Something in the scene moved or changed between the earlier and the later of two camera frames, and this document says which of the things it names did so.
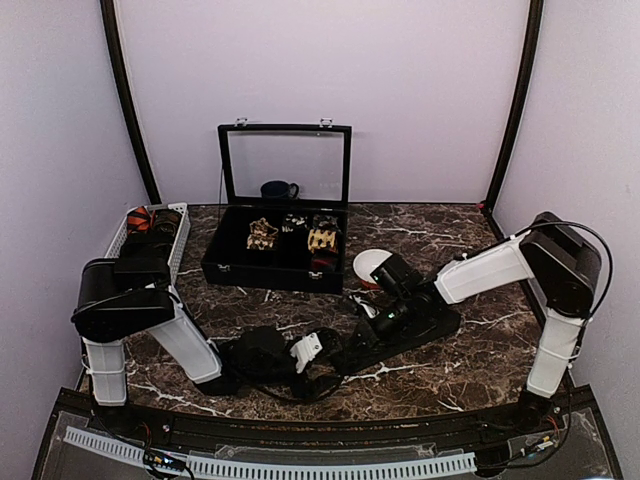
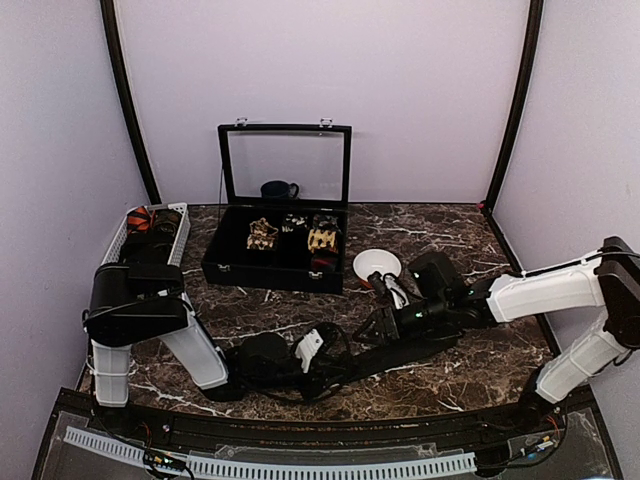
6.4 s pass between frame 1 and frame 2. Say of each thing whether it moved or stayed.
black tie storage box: stayed
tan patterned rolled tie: stayed
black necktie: moved
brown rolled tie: stayed
